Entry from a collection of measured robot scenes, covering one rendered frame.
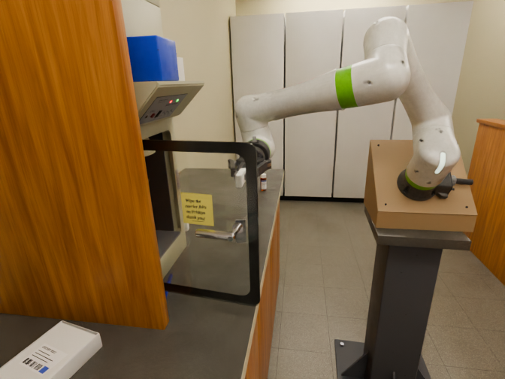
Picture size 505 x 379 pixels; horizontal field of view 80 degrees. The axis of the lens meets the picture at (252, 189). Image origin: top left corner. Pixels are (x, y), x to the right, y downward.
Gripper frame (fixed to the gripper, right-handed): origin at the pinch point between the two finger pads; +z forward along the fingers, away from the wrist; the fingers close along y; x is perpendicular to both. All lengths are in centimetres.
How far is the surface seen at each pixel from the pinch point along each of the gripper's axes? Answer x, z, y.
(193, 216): 6.2, 10.7, -9.4
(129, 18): -37.3, -4.6, -26.2
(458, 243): 35, -36, 72
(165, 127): -10.0, -16.8, -26.2
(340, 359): 127, -63, 39
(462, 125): 37, -346, 213
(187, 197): 1.6, 10.6, -10.4
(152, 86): -22.2, 9.1, -16.0
